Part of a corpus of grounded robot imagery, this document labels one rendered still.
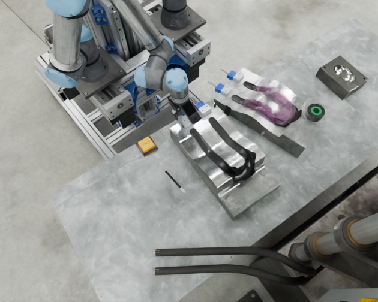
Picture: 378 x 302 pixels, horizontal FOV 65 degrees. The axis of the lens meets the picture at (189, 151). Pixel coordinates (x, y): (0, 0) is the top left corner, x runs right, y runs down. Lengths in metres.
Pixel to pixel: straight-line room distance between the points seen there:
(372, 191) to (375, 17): 2.40
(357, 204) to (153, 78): 1.06
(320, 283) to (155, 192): 0.78
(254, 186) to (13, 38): 2.84
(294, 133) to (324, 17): 2.20
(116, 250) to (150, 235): 0.15
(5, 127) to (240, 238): 2.18
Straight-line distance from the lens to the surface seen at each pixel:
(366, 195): 1.58
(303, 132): 1.45
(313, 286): 1.40
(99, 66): 1.40
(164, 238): 1.32
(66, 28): 1.03
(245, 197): 1.31
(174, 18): 1.55
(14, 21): 3.70
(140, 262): 1.32
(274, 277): 1.23
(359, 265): 1.19
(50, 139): 2.64
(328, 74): 1.75
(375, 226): 0.81
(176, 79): 1.04
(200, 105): 1.44
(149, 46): 1.13
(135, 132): 2.20
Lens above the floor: 2.10
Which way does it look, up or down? 65 degrees down
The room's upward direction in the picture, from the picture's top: 2 degrees counter-clockwise
